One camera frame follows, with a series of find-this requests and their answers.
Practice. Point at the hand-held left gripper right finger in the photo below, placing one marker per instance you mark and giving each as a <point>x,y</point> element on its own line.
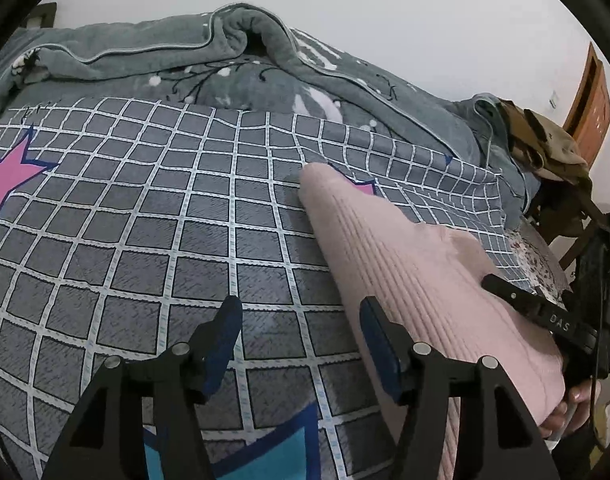
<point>380,345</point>

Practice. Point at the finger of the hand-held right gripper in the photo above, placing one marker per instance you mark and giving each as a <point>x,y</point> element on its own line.
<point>535,306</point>

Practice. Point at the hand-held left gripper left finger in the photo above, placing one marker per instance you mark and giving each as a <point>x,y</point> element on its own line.
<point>225,335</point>

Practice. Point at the pink knitted garment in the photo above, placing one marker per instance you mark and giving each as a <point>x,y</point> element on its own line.
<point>410,270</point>

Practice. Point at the person's right hand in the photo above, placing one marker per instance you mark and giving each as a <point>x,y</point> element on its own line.
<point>580,396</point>

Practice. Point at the floral bed sheet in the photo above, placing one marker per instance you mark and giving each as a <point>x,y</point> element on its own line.
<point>535,260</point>

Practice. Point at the brown wooden chair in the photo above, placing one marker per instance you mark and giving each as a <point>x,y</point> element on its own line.
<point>577,205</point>

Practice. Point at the grey checked blanket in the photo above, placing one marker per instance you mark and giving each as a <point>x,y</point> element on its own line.
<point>135,240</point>

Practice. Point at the khaki cap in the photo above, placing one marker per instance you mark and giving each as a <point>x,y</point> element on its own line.
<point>550,145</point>

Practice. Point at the brown wooden door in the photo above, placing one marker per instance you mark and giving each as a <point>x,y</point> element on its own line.
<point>592,110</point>

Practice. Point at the grey-green fleece blanket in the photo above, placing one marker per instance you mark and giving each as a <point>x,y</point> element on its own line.
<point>135,40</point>

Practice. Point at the dark wooden headboard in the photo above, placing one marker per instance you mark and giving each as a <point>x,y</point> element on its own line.
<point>44,15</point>

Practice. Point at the white wall switch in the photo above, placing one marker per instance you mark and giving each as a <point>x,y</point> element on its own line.
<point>553,99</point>

